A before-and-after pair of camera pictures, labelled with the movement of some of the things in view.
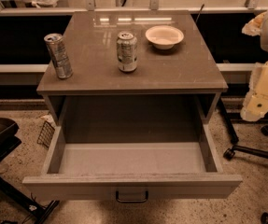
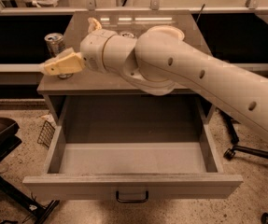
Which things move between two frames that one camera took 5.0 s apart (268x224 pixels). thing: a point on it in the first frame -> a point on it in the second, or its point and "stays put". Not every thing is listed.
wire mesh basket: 46,135 stays put
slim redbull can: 55,45 stays put
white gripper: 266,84 -> 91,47
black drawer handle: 146,200 stays put
